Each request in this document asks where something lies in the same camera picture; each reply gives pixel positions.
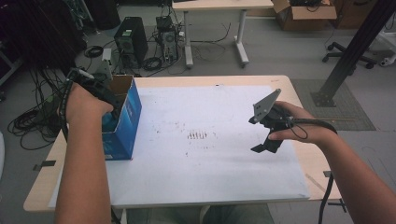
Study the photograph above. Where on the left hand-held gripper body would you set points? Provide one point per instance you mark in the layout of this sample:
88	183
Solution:
102	70

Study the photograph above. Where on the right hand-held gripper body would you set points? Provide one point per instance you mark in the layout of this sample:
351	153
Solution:
266	107

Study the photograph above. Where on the blue cardboard box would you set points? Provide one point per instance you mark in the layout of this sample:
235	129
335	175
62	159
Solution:
127	124

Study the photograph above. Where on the person's right hand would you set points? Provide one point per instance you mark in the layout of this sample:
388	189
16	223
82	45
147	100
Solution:
306	129

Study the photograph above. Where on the person's left hand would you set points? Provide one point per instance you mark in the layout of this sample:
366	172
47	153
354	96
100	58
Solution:
84	105

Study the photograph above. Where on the small white device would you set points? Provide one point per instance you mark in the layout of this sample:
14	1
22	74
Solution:
106	53

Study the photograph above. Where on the black computer tower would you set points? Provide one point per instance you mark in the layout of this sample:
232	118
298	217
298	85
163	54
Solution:
130	39

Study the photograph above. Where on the clear tape strip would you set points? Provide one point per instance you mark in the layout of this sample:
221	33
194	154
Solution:
315	182

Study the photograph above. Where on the black bin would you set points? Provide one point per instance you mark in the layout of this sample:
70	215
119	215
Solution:
102	14

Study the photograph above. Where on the white table mat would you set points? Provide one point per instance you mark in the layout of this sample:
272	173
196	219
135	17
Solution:
193	174

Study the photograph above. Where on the open computer case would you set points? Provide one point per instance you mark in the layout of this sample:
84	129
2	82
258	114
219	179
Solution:
168	40

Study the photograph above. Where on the grey floor mat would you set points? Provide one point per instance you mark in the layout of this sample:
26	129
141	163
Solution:
351	118

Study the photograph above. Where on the black office chair base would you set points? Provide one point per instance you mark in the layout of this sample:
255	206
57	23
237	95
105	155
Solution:
348	55

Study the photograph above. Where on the open brown cardboard box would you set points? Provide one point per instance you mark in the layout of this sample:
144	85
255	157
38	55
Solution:
306	15

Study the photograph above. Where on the dark tape strip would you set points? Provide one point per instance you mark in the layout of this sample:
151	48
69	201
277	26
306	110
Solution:
45	164

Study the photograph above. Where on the white desk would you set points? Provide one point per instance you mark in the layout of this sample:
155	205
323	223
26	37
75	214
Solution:
222	4

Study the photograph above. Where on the brown cabinet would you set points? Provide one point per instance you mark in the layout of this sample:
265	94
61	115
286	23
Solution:
351	14

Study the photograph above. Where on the black metal post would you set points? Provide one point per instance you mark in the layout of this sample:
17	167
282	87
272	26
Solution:
358	46

